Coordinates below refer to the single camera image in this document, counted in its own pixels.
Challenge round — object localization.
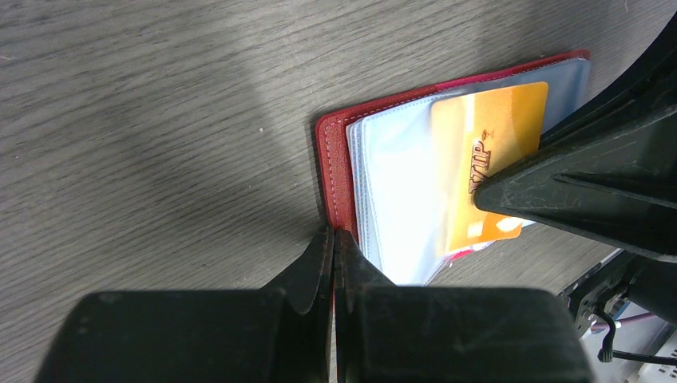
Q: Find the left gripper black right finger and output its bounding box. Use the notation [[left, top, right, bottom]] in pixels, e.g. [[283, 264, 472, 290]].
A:
[[334, 229, 595, 382]]

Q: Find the red leather card holder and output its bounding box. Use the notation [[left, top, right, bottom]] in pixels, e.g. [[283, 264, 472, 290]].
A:
[[315, 49, 590, 285]]

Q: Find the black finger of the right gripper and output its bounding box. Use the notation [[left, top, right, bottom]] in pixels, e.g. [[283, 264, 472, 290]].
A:
[[540, 16, 676, 148], [475, 95, 676, 259]]

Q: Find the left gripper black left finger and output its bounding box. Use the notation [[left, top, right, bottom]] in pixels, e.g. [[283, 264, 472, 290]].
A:
[[36, 227, 335, 382]]

